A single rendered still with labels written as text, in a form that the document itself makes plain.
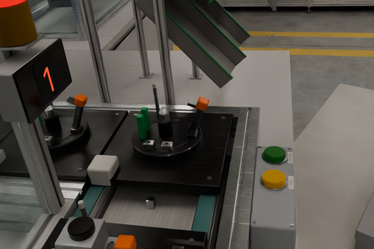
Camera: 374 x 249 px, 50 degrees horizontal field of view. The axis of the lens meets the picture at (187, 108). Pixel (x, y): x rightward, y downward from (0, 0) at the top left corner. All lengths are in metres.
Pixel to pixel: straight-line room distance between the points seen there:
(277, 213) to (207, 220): 0.11
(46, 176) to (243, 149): 0.37
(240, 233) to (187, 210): 0.14
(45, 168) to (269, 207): 0.36
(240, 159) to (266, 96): 0.44
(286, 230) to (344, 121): 0.50
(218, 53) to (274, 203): 0.48
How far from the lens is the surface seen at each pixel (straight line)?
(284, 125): 1.05
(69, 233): 0.49
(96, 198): 0.75
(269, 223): 0.65
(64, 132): 0.87
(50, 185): 0.69
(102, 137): 0.86
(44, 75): 0.57
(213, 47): 1.04
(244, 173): 0.73
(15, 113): 0.55
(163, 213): 0.73
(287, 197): 0.69
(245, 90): 1.21
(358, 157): 0.97
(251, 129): 0.84
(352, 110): 1.14
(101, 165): 0.74
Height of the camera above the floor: 1.43
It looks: 30 degrees down
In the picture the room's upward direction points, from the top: 5 degrees counter-clockwise
